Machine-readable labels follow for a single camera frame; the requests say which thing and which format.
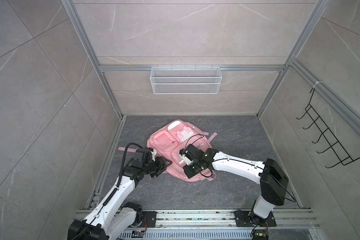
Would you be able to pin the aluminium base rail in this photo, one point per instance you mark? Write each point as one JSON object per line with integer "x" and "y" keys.
{"x": 224, "y": 219}

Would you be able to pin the white wire mesh basket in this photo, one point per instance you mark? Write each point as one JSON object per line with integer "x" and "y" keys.
{"x": 185, "y": 80}

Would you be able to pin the pink school backpack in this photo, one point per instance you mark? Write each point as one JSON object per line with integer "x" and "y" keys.
{"x": 167, "y": 142}

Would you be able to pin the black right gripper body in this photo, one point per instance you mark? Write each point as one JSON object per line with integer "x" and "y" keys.
{"x": 196, "y": 162}

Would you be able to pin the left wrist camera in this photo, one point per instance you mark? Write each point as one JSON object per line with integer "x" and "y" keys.
{"x": 145, "y": 155}

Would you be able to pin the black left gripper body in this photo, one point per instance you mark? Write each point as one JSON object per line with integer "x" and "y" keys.
{"x": 150, "y": 168}

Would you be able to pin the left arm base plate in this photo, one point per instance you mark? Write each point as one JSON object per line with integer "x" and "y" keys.
{"x": 145, "y": 219}

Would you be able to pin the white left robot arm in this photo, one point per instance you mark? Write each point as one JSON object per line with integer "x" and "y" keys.
{"x": 109, "y": 219}

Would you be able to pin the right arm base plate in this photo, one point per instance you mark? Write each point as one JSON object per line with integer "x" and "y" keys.
{"x": 249, "y": 219}

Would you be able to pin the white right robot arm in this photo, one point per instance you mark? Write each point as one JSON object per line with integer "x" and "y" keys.
{"x": 268, "y": 174}

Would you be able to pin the black wire hook rack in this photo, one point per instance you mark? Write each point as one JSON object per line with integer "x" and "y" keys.
{"x": 342, "y": 156}

